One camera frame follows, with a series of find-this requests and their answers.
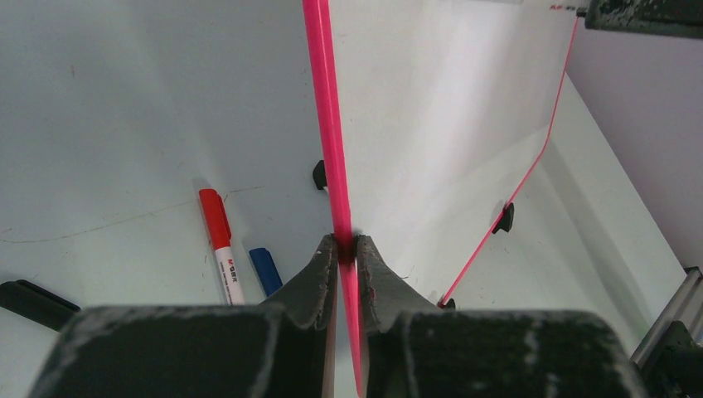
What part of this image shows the red-capped whiteboard marker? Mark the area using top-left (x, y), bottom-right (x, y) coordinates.
top-left (198, 188), bottom-right (245, 305)

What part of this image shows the rear black board stand clip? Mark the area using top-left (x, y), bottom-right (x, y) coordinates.
top-left (312, 159), bottom-right (327, 191)

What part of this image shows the green whiteboard marker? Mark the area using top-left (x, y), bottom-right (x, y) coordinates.
top-left (549, 4), bottom-right (586, 13)

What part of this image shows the pink-framed whiteboard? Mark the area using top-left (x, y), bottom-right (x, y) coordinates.
top-left (302, 1), bottom-right (584, 381)

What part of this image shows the right black board stand clip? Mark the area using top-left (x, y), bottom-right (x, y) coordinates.
top-left (492, 203), bottom-right (515, 235)

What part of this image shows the blue-capped whiteboard marker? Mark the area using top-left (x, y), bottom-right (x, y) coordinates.
top-left (249, 247), bottom-right (283, 297)

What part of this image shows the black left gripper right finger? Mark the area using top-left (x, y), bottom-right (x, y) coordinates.
top-left (356, 235), bottom-right (648, 397)

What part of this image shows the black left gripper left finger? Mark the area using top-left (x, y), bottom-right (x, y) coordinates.
top-left (30, 235), bottom-right (338, 397)

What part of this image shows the black-capped whiteboard marker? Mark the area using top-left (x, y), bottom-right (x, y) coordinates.
top-left (1, 279), bottom-right (81, 332)

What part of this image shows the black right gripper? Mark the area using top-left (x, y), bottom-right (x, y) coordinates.
top-left (584, 0), bottom-right (702, 39)

